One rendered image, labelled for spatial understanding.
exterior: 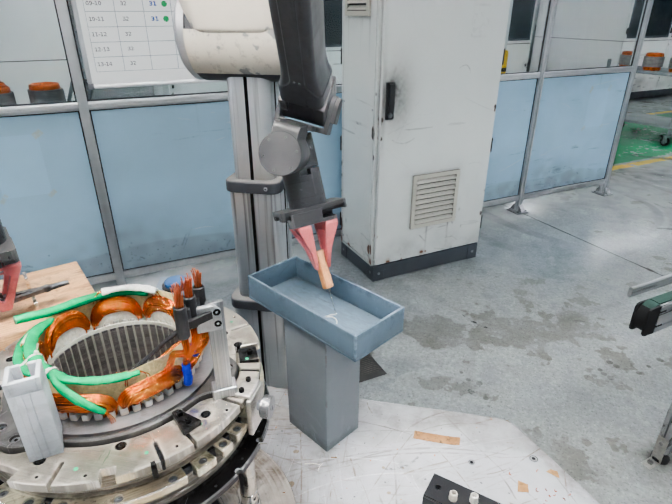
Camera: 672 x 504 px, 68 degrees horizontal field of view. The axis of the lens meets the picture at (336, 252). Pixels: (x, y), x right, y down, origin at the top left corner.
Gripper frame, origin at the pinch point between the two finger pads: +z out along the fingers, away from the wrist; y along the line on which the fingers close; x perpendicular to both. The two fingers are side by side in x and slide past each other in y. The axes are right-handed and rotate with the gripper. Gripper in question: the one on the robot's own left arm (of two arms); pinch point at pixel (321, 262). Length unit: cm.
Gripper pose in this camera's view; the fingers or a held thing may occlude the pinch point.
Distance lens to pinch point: 76.9
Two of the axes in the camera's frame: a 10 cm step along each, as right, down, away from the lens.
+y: 9.3, -2.6, 2.8
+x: -3.1, -1.1, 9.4
